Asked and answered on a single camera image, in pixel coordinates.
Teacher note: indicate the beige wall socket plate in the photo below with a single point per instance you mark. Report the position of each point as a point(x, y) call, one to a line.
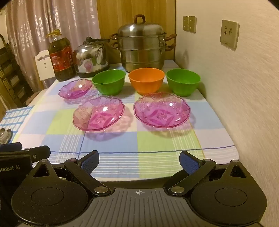
point(228, 33)

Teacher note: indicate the pink curtain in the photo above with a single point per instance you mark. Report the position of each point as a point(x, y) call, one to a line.
point(54, 19)

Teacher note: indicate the checked pastel tablecloth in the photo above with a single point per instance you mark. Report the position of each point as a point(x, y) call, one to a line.
point(130, 141)

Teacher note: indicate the dark wooden rack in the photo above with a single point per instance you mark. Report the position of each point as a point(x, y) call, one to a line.
point(13, 74)

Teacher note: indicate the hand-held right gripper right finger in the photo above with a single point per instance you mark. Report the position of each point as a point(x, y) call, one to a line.
point(187, 163)

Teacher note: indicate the cooking oil bottle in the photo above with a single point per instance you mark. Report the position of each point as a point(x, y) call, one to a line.
point(61, 59)

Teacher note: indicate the green plastic bowl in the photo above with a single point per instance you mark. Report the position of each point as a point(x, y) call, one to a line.
point(109, 84)
point(183, 84)

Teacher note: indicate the stainless steel kettle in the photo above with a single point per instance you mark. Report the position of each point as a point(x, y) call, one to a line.
point(90, 59)

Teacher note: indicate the pink transparent plate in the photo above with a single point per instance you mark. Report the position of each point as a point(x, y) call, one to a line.
point(99, 114)
point(162, 110)
point(75, 89)

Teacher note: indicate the orange plastic bowl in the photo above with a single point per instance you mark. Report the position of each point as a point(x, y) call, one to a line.
point(146, 81)

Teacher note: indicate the stainless steel steamer pot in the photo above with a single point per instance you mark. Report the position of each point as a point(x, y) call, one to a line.
point(141, 48)

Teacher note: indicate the blue checked cloth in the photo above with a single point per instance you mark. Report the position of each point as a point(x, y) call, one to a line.
point(15, 117)

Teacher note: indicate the wooden panel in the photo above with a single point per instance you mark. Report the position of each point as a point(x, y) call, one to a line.
point(109, 15)

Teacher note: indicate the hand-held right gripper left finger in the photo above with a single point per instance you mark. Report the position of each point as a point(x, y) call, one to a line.
point(90, 163)

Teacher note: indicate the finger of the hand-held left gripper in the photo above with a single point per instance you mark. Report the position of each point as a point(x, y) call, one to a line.
point(11, 147)
point(40, 152)

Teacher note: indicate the beige wall switch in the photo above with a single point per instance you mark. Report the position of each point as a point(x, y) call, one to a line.
point(192, 24)
point(185, 23)

